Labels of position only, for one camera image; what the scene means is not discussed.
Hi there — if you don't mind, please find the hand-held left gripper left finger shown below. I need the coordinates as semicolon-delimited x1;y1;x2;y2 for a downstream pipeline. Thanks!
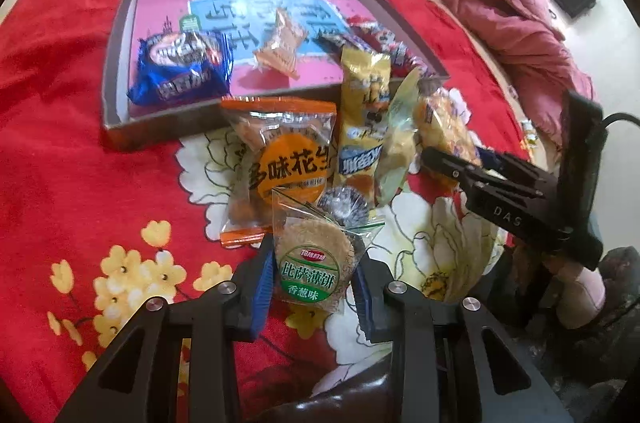
52;235;278;423

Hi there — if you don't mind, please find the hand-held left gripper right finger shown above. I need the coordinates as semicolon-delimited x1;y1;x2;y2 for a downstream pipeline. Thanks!
350;253;576;423

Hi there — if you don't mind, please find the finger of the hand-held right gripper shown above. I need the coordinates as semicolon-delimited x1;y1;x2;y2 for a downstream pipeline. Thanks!
419;146;488;200
475;146;558;200

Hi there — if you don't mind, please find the clear fried pastry packet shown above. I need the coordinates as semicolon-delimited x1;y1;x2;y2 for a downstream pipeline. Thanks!
412;78;483;191

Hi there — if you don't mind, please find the pale green label snack packet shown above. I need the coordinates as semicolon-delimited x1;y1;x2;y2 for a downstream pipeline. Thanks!
374;67;423;206

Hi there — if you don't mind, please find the round cracker packet green label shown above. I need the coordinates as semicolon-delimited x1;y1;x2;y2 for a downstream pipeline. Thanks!
270;187;387;315

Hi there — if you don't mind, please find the dark cake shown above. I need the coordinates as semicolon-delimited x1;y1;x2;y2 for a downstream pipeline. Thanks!
317;186;378;224

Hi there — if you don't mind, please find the red cartoon snack packet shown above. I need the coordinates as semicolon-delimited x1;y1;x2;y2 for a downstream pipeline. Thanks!
350;20;433;79

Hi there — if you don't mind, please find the orange peanut packet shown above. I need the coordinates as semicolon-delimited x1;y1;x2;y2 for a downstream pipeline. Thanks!
219;96;338;250

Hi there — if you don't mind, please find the dark chocolate bar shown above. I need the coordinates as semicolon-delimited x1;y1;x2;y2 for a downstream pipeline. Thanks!
317;34;361;56

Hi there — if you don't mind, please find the small clear orange snack packet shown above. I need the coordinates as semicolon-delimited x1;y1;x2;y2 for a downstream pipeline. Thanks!
252;8;308;80

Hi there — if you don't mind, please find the blue cookie packet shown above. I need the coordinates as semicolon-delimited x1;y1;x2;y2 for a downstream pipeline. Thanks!
126;29;236;106

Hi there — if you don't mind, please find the cardboard box with pink bottom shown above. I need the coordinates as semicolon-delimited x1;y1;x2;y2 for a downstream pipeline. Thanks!
101;0;450;151

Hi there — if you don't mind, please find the pink slipper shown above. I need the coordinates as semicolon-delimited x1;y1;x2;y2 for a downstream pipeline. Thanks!
550;260;608;329

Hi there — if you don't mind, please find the dark brown cloth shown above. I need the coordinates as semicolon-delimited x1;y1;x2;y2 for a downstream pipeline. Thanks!
250;353;401;423

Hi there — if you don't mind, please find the red floral blanket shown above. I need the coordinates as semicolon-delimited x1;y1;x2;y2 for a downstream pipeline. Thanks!
0;0;531;423

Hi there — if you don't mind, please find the black cable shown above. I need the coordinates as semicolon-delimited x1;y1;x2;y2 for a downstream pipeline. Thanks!
600;112;640;131

